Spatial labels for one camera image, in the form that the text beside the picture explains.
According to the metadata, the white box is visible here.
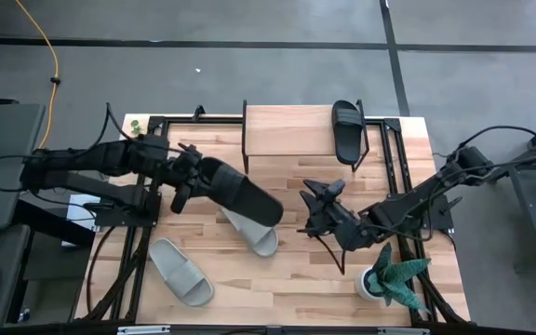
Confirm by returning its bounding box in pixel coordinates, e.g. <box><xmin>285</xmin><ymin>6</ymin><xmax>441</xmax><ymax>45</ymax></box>
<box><xmin>60</xmin><ymin>194</ymin><xmax>100</xmax><ymax>248</ymax></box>

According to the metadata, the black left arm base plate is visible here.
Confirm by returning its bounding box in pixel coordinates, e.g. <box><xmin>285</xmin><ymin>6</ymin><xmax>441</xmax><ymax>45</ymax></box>
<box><xmin>84</xmin><ymin>183</ymin><xmax>162</xmax><ymax>228</ymax></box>

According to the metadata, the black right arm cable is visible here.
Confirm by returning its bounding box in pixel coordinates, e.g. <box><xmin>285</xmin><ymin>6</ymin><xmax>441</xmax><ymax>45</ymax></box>
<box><xmin>453</xmin><ymin>124</ymin><xmax>536</xmax><ymax>181</ymax></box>

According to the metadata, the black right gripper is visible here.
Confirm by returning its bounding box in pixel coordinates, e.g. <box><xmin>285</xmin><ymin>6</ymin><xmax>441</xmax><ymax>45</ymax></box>
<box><xmin>296</xmin><ymin>179</ymin><xmax>379</xmax><ymax>254</ymax></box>

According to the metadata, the wooden shelf with black legs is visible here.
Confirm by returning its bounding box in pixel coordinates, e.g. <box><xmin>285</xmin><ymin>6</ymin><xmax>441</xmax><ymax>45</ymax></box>
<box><xmin>241</xmin><ymin>98</ymin><xmax>371</xmax><ymax>174</ymax></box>

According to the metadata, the black metal table frame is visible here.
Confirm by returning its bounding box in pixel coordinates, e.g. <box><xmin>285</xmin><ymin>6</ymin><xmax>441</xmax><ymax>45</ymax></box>
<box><xmin>75</xmin><ymin>101</ymin><xmax>472</xmax><ymax>327</ymax></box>

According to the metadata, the black slide sandal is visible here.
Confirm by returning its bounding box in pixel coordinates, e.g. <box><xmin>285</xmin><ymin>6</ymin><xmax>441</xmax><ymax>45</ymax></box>
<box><xmin>330</xmin><ymin>99</ymin><xmax>367</xmax><ymax>167</ymax></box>
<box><xmin>199</xmin><ymin>156</ymin><xmax>286</xmax><ymax>229</ymax></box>

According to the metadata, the brown cable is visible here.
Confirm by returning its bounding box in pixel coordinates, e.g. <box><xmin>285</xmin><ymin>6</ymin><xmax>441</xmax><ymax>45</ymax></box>
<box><xmin>86</xmin><ymin>225</ymin><xmax>116</xmax><ymax>314</ymax></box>

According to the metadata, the black stand beside table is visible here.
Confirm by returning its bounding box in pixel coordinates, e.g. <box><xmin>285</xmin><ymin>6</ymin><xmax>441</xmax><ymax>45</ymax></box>
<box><xmin>11</xmin><ymin>199</ymin><xmax>97</xmax><ymax>248</ymax></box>

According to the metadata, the yellow cable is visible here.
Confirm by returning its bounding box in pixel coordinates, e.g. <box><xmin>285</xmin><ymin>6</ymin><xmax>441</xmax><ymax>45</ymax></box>
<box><xmin>15</xmin><ymin>0</ymin><xmax>60</xmax><ymax>150</ymax></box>

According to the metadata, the silver table edge bracket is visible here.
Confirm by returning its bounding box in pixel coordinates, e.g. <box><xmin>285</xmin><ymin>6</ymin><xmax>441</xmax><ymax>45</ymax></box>
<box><xmin>377</xmin><ymin>327</ymin><xmax>431</xmax><ymax>335</ymax></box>
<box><xmin>116</xmin><ymin>325</ymin><xmax>171</xmax><ymax>335</ymax></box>

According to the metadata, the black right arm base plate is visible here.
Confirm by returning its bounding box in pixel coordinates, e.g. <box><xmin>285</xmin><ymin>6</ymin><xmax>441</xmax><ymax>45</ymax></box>
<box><xmin>387</xmin><ymin>194</ymin><xmax>455</xmax><ymax>232</ymax></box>

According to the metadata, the thin right gripper cable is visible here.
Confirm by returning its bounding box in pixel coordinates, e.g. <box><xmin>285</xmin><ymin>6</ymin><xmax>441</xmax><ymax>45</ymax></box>
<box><xmin>314</xmin><ymin>234</ymin><xmax>346</xmax><ymax>276</ymax></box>

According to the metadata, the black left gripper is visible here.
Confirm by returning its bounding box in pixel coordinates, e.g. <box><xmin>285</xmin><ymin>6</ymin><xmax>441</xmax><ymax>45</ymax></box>
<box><xmin>167</xmin><ymin>142</ymin><xmax>214</xmax><ymax>216</ymax></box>

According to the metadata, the green plant in white pot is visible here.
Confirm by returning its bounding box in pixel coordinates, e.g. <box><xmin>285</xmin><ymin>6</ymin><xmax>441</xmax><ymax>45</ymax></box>
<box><xmin>355</xmin><ymin>241</ymin><xmax>432</xmax><ymax>314</ymax></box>

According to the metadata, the grey slide sandal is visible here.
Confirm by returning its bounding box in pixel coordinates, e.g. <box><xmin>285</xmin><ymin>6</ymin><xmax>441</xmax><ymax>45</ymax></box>
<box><xmin>148</xmin><ymin>238</ymin><xmax>215</xmax><ymax>308</ymax></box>
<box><xmin>222</xmin><ymin>208</ymin><xmax>280</xmax><ymax>259</ymax></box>

